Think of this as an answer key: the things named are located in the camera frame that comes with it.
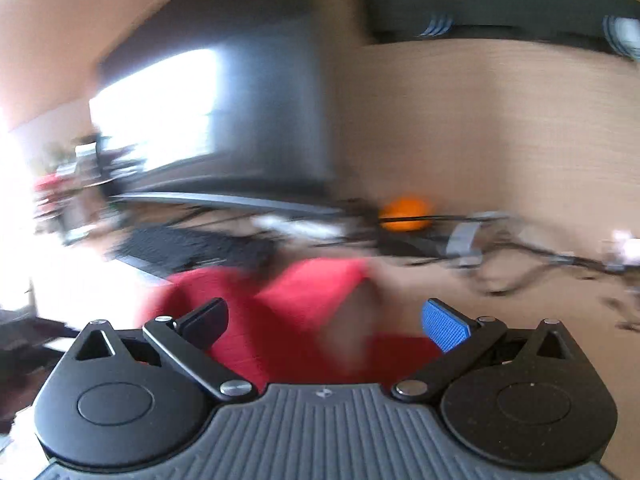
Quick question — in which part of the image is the red fleece hooded garment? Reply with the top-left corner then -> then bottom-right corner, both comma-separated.
137,258 -> 442,389

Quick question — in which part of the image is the black keyboard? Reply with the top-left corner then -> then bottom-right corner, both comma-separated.
112,224 -> 277,278

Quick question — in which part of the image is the orange pumpkin figurine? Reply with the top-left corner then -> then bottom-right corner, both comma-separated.
378,195 -> 434,232

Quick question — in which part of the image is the potted red flower plant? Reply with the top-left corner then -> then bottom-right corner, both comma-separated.
34,148 -> 79,221

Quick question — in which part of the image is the dark computer monitor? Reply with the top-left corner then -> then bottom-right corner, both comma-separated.
89,15 -> 340,217

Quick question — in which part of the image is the black cable bundle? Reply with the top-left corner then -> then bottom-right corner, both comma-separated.
339,199 -> 640,331

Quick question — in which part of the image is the grey looped cable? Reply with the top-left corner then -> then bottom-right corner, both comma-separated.
444,211 -> 511,269

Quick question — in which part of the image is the black wall socket strip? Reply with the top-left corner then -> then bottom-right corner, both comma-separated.
360,0 -> 639,62

